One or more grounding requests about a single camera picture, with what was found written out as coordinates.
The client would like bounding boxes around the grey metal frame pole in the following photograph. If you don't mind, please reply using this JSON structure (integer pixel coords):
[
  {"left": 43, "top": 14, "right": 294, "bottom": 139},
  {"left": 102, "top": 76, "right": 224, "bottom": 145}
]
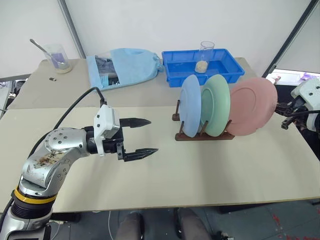
[
  {"left": 57, "top": 0, "right": 86, "bottom": 59},
  {"left": 261, "top": 0, "right": 320, "bottom": 79}
]

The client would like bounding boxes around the metal spoon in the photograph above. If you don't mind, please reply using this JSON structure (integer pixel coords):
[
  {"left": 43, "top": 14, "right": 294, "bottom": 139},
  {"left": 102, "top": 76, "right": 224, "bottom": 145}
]
[{"left": 29, "top": 38, "right": 61, "bottom": 67}]

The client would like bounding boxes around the purple packet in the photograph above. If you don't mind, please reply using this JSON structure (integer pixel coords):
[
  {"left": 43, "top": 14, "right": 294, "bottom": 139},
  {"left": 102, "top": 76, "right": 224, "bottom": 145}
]
[{"left": 300, "top": 71, "right": 320, "bottom": 81}]

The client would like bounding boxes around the clear cup with grains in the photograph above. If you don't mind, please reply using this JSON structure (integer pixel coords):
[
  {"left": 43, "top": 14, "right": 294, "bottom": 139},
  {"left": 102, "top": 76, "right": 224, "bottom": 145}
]
[{"left": 194, "top": 40, "right": 216, "bottom": 74}]

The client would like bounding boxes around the green plastic plate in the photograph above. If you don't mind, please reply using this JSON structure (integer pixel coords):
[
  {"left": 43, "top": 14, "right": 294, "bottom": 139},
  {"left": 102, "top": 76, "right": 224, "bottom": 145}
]
[{"left": 200, "top": 74, "right": 232, "bottom": 137}]

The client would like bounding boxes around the pink plastic plate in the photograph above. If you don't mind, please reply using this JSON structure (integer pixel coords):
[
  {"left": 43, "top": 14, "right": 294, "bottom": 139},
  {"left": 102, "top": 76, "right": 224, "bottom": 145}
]
[{"left": 227, "top": 76, "right": 279, "bottom": 137}]

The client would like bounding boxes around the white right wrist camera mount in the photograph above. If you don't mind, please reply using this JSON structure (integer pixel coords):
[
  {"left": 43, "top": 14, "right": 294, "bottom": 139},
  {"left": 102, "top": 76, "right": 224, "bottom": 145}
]
[{"left": 290, "top": 78, "right": 320, "bottom": 111}]

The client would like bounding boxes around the thin white cable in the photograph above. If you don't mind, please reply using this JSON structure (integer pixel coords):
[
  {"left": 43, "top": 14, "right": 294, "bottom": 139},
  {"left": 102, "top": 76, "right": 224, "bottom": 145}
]
[{"left": 107, "top": 211, "right": 114, "bottom": 240}]

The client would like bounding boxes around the wooden dish rack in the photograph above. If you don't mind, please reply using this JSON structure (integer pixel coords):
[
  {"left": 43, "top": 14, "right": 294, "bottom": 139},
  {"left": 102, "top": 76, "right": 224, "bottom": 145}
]
[{"left": 171, "top": 99, "right": 237, "bottom": 142}]

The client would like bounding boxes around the blue plastic plate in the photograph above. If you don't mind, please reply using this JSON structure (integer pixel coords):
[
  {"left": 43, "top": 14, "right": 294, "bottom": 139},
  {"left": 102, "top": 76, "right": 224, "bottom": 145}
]
[{"left": 180, "top": 74, "right": 203, "bottom": 139}]

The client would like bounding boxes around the blue plastic bin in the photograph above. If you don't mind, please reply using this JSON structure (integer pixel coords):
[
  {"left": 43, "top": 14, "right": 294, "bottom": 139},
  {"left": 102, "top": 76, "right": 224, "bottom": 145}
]
[{"left": 160, "top": 48, "right": 246, "bottom": 89}]

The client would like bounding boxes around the dark rounded shape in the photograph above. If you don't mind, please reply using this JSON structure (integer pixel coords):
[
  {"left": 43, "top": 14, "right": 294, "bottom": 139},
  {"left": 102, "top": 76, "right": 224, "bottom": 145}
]
[{"left": 116, "top": 211, "right": 145, "bottom": 240}]

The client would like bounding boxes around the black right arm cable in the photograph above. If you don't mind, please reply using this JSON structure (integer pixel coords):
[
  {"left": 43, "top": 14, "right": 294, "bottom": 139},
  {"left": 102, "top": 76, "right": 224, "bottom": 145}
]
[{"left": 287, "top": 109, "right": 320, "bottom": 119}]

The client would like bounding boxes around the light blue drawstring bag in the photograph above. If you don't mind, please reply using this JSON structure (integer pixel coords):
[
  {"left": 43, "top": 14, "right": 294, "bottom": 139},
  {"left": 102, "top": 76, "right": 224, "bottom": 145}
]
[{"left": 85, "top": 47, "right": 165, "bottom": 92}]

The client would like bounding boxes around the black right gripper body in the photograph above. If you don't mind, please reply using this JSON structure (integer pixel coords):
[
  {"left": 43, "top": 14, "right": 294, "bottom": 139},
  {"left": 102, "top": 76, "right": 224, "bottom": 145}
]
[{"left": 289, "top": 95, "right": 308, "bottom": 129}]

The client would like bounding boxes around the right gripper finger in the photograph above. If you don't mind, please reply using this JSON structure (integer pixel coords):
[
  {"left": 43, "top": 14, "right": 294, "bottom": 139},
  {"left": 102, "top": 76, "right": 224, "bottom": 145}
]
[
  {"left": 274, "top": 101, "right": 293, "bottom": 116},
  {"left": 280, "top": 115, "right": 299, "bottom": 130}
]

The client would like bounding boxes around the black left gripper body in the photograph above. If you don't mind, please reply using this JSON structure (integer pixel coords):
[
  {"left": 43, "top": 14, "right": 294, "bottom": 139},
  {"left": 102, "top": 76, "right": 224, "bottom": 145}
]
[{"left": 101, "top": 124, "right": 126, "bottom": 162}]

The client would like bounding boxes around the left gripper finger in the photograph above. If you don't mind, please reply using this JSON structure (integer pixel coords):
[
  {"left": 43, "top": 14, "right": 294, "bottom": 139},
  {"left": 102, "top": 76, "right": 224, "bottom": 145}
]
[
  {"left": 123, "top": 148, "right": 160, "bottom": 163},
  {"left": 119, "top": 117, "right": 152, "bottom": 130}
]

